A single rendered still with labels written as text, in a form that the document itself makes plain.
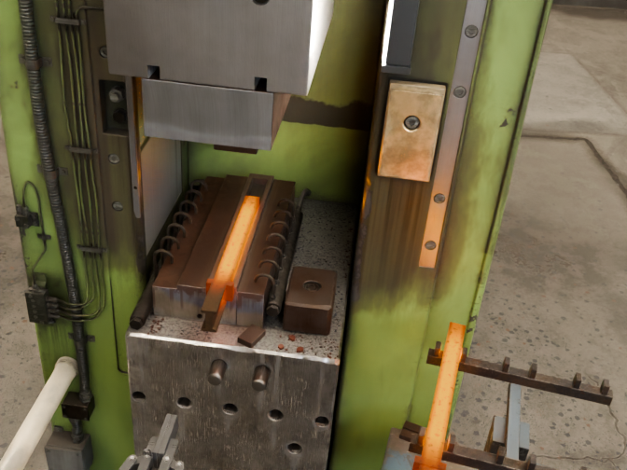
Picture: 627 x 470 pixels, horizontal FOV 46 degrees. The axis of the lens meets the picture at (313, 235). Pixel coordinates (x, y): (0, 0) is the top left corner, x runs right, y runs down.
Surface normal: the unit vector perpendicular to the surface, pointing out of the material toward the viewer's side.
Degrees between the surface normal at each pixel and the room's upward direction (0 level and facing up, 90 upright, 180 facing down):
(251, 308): 90
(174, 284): 0
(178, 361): 90
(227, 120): 90
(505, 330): 0
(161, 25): 90
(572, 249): 0
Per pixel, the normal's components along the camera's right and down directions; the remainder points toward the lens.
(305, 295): 0.07, -0.84
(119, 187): -0.11, 0.53
